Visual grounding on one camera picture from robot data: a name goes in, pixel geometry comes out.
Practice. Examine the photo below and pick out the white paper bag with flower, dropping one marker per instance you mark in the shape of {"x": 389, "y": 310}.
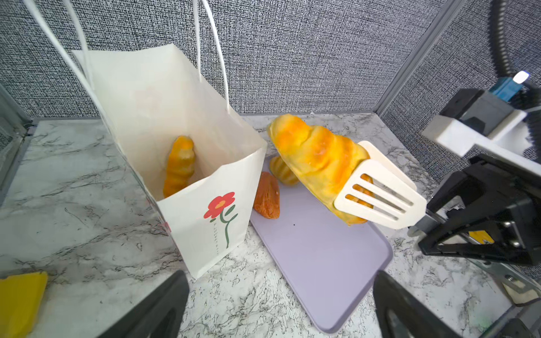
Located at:
{"x": 149, "y": 98}

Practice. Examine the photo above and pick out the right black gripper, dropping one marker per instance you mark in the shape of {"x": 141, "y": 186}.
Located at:
{"x": 500, "y": 220}

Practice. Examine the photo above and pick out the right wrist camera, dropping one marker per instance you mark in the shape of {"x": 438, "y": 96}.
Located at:
{"x": 486, "y": 119}

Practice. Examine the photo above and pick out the small striped croissant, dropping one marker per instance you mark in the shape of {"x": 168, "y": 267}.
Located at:
{"x": 180, "y": 166}

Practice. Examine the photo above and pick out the large striped croissant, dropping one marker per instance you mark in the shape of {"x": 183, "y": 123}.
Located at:
{"x": 321, "y": 160}

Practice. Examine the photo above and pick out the lilac plastic tray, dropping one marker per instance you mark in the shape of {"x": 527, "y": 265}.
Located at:
{"x": 329, "y": 266}

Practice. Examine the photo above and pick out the yellow silicone spatula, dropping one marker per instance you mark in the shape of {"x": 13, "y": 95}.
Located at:
{"x": 21, "y": 297}

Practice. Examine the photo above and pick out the dark orange triangular pastry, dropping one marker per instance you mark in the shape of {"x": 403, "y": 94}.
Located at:
{"x": 267, "y": 200}

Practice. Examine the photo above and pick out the steel tongs with white tips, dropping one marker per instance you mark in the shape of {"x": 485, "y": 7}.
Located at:
{"x": 379, "y": 192}

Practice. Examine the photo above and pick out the small striped roll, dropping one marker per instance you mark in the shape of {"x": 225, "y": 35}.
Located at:
{"x": 282, "y": 172}

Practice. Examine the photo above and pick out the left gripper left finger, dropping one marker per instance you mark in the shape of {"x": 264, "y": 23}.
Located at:
{"x": 160, "y": 314}

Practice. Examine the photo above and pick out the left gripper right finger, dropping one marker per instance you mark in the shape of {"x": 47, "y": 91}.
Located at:
{"x": 400, "y": 314}

